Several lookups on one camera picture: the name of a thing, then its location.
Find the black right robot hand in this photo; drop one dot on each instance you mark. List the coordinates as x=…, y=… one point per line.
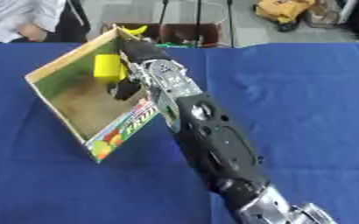
x=139, y=51

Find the yellow block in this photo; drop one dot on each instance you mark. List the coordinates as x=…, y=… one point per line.
x=107, y=68

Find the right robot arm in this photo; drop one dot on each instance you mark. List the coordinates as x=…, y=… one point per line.
x=218, y=145

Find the brown box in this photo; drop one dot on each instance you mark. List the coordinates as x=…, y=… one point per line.
x=182, y=33

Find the tan cardboard box green inside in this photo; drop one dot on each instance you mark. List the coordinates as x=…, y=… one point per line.
x=80, y=108

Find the yellow toy banana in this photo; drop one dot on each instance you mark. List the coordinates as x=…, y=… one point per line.
x=136, y=29

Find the black tripod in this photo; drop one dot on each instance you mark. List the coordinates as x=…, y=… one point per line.
x=198, y=17

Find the person's hand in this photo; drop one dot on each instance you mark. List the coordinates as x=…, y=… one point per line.
x=32, y=32

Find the person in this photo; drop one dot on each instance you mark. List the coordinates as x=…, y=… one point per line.
x=14, y=14

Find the yellow bag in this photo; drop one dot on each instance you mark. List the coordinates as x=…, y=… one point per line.
x=282, y=10

